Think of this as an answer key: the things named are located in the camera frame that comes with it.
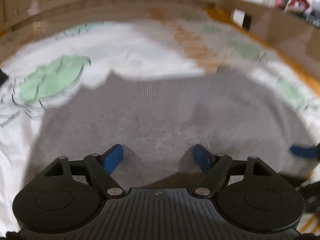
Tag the black sock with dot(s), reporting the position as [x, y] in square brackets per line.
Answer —
[3, 77]

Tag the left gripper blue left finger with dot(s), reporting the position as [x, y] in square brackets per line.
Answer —
[101, 167]

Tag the white patterned duvet cover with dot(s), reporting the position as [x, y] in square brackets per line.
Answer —
[48, 73]

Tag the orange bed sheet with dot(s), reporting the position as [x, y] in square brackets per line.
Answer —
[304, 75]

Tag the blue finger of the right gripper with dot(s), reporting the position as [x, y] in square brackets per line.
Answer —
[306, 152]

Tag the grey knitted sweater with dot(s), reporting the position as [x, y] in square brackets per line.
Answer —
[158, 122]

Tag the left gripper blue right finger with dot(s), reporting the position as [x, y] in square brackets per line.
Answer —
[215, 169]

